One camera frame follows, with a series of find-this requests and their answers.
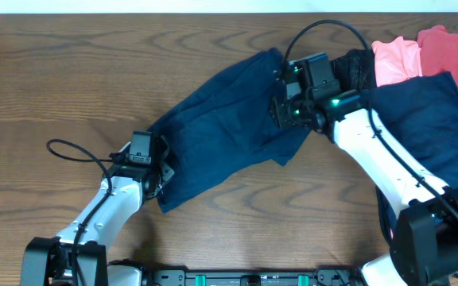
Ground black patterned garment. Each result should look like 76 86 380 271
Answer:
330 49 377 91

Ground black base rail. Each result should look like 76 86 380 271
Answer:
107 260 366 286

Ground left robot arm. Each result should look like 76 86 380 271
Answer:
20 137 174 285

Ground navy blue shorts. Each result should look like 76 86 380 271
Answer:
149 48 310 213

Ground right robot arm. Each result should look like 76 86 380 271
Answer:
270 91 458 285

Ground navy blue garment in pile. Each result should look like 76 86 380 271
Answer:
362 71 458 188

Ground pink garment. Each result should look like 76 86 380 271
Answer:
371 37 423 87

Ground red garment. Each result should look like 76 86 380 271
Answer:
417 25 458 86

